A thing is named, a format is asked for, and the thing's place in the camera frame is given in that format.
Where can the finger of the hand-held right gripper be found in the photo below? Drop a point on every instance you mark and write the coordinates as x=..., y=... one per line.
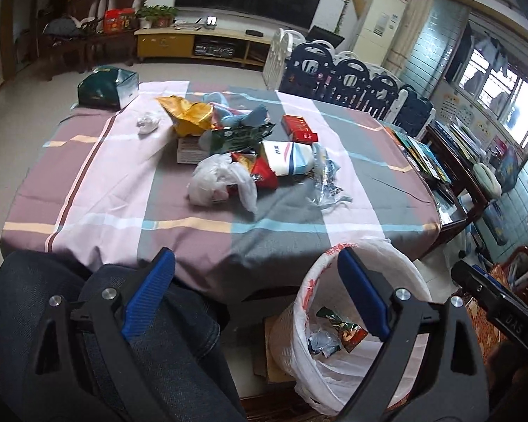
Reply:
x=501, y=312

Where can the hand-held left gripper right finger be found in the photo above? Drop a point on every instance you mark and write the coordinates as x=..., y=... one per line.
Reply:
x=361, y=292

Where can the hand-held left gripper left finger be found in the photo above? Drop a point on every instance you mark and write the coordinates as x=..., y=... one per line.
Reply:
x=149, y=290

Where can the white lined trash bin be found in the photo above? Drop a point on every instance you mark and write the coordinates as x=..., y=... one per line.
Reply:
x=290, y=343

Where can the clear plastic wrapper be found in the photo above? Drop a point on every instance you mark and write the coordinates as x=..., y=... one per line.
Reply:
x=328, y=184

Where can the white plastic bag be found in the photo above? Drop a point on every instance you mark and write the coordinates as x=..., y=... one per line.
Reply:
x=215, y=180

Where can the white medicine box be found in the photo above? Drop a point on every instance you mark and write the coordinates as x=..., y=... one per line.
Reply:
x=189, y=151

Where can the red chip bag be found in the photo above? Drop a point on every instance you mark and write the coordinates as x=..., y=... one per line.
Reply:
x=264, y=176

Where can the white blue packet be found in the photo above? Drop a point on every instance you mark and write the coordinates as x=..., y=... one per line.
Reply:
x=286, y=158

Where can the white tissue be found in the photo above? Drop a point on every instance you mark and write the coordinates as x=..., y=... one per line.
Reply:
x=147, y=123

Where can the red cardboard box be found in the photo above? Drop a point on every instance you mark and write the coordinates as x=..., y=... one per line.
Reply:
x=298, y=128

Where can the green snack bag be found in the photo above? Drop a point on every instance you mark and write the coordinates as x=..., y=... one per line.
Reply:
x=240, y=137

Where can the yellow snack bag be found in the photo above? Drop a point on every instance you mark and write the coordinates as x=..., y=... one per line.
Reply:
x=185, y=114

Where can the blue face mask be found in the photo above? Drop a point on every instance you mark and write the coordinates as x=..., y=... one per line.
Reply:
x=246, y=118

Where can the green and red small wrapper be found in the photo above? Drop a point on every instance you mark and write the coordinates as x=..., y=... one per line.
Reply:
x=345, y=332

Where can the person's legs in dark jeans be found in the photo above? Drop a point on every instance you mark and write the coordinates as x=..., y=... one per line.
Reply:
x=180, y=329

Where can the crumpled bluish plastic scrap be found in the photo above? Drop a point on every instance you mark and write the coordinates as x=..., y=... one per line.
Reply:
x=323, y=343

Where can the striped plaid tablecloth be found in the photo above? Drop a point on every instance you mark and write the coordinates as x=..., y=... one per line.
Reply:
x=127, y=193

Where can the pale green cushion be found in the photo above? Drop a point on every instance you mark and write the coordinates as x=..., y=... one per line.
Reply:
x=487, y=180

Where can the dark wooden side desk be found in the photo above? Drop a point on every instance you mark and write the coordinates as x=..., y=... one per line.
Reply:
x=466, y=176

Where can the blue patterned bag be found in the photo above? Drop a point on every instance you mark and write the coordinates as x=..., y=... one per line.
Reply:
x=509, y=169

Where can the spread of colourful books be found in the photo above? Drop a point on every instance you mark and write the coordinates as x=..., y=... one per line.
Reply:
x=422, y=156

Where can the pile of papers and booklets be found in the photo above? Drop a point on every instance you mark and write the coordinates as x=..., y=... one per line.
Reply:
x=460, y=138

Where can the green tissue box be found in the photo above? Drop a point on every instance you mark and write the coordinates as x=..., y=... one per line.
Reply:
x=101, y=88

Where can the window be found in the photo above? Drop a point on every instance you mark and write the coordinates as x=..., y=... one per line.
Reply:
x=510, y=92

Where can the navy playpen fence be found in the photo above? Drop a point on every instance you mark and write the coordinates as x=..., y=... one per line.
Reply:
x=287, y=72

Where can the yellow wooden TV cabinet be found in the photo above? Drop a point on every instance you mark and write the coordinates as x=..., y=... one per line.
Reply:
x=163, y=44

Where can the white playpen fence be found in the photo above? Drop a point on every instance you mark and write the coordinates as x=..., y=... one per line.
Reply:
x=275, y=59

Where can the black audio receiver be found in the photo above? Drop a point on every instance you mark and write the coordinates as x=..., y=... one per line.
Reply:
x=213, y=48

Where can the small black screen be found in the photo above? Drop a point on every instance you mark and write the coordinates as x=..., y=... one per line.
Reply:
x=323, y=35

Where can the hanging clothes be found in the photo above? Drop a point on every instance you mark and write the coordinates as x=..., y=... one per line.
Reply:
x=479, y=50

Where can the cream standing air conditioner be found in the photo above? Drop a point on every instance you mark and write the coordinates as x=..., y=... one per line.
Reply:
x=380, y=26

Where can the red gift box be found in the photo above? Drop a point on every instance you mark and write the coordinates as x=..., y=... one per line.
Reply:
x=119, y=21

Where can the small desk clock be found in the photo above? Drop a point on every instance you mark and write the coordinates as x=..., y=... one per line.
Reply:
x=211, y=21

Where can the green potted plant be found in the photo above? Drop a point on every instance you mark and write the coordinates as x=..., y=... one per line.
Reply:
x=158, y=13

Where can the dark bag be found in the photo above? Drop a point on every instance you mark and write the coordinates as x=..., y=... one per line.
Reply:
x=64, y=26

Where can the black set-top box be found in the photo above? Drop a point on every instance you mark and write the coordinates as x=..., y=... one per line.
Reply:
x=253, y=32

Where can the beige curtain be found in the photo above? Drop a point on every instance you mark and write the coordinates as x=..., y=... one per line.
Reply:
x=416, y=13

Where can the children's wall chart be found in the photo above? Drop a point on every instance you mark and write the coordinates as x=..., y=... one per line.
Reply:
x=462, y=114

